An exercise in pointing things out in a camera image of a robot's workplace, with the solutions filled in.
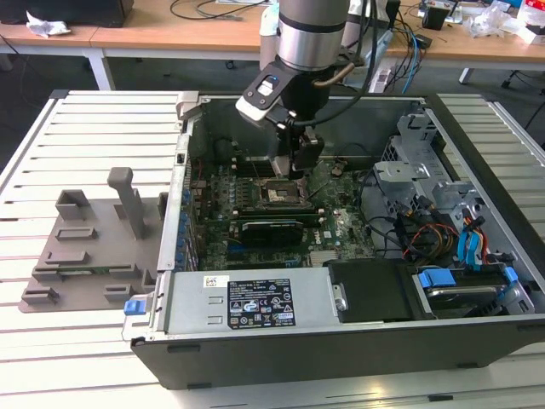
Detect black box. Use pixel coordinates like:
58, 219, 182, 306
386, 0, 402, 31

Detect metal socket cover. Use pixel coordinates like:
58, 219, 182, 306
306, 158, 336, 204

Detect grey plastic case latch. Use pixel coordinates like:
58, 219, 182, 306
175, 90, 202, 124

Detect white plastic bags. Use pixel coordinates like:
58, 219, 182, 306
462, 2, 528, 40

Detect black PC case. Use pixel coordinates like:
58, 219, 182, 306
129, 89, 545, 391

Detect green motherboard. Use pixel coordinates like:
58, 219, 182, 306
186, 155, 378, 272

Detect red yellow power wires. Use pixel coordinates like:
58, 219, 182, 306
404, 221, 460, 260

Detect black plastic shroud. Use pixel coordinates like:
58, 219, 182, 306
326, 258, 435, 324

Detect red white box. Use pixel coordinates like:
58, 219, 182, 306
522, 0, 545, 44

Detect black flat device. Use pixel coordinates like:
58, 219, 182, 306
0, 0, 134, 27

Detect orange data wire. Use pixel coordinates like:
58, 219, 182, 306
464, 215, 491, 268

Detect white power strip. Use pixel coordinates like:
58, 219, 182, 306
372, 66, 392, 94

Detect black inner wire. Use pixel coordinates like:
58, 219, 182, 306
356, 168, 410, 259

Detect blue desk cable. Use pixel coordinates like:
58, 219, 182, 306
402, 25, 422, 94

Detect braided sleeve cable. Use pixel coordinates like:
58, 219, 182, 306
313, 62, 358, 89

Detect crumpled white paper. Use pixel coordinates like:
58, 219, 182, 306
25, 10, 72, 38

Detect black graphics card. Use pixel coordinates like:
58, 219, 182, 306
238, 217, 306, 247

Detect silver chipset heatsink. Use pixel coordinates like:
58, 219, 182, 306
309, 250, 338, 268

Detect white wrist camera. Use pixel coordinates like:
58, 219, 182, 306
235, 69, 293, 125

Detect CPU socket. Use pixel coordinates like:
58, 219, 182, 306
254, 176, 311, 209

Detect blue data wire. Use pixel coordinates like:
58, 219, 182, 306
458, 225, 485, 274

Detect small black bin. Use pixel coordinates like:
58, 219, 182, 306
425, 4, 451, 31

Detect silver power supply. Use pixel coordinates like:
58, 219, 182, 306
156, 268, 340, 337

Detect grey parts rack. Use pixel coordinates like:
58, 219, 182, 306
19, 166, 171, 314

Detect wooden top desk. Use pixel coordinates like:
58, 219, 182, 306
0, 20, 117, 91
89, 0, 545, 93

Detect hard disk blue carrier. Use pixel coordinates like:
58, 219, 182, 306
411, 264, 524, 320

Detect silver metal drive cage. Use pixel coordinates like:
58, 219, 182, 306
370, 108, 486, 274

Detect silver CPU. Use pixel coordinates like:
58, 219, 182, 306
271, 154, 294, 177

